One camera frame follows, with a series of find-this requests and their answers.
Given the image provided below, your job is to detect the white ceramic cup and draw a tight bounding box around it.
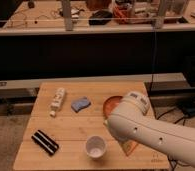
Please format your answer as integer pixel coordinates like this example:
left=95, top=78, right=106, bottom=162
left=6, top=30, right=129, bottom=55
left=85, top=135, right=107, bottom=160

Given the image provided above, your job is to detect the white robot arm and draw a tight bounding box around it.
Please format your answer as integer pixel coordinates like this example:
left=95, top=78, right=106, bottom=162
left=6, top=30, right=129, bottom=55
left=107, top=91, right=195, bottom=167

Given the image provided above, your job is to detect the orange plate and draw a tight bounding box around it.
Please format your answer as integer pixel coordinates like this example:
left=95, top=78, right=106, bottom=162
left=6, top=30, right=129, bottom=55
left=103, top=96, right=122, bottom=118

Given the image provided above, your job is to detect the blue sponge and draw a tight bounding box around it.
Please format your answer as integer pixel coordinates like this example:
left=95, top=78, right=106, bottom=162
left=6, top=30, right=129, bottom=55
left=71, top=97, right=91, bottom=113

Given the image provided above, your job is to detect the white tube bottle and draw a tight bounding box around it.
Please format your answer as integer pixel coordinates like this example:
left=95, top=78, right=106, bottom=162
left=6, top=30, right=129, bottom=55
left=50, top=88, right=66, bottom=117

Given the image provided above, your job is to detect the orange carrot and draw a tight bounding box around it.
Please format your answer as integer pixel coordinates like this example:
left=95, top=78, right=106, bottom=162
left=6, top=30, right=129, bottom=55
left=119, top=140, right=138, bottom=156

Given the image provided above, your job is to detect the black bag on bench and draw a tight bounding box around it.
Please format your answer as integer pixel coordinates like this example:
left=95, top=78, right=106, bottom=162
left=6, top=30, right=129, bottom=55
left=88, top=10, right=112, bottom=25

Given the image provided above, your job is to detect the orange tool on bench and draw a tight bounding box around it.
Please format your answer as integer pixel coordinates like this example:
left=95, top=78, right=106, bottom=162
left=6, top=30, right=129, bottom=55
left=113, top=6, right=131, bottom=24

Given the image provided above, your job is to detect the black rectangular case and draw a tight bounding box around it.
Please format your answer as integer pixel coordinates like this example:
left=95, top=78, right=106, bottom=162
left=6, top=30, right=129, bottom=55
left=31, top=130, right=59, bottom=156

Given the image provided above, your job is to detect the wooden back workbench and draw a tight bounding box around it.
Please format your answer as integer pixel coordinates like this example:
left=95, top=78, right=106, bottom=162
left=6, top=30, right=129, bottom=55
left=0, top=0, right=195, bottom=35

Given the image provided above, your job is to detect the black power adapter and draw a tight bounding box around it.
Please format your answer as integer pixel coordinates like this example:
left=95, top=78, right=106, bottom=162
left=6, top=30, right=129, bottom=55
left=178, top=101, right=195, bottom=118

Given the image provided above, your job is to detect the hanging black cable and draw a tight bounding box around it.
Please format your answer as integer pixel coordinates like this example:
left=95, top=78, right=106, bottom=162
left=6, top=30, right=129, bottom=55
left=149, top=24, right=159, bottom=94

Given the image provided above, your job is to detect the left metal frame post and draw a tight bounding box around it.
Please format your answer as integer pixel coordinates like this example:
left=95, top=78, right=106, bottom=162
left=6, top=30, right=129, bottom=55
left=61, top=0, right=73, bottom=31

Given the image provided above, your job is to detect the metal frame post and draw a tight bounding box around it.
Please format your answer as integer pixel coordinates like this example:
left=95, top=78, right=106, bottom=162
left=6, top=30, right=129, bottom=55
left=153, top=0, right=167, bottom=29
left=61, top=0, right=73, bottom=31

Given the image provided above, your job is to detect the right metal frame post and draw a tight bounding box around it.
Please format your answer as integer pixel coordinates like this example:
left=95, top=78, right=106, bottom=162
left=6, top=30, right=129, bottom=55
left=153, top=0, right=167, bottom=29

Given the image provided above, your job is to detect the black floor cable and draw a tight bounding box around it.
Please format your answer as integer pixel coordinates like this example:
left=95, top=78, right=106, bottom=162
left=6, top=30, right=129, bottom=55
left=156, top=105, right=192, bottom=171

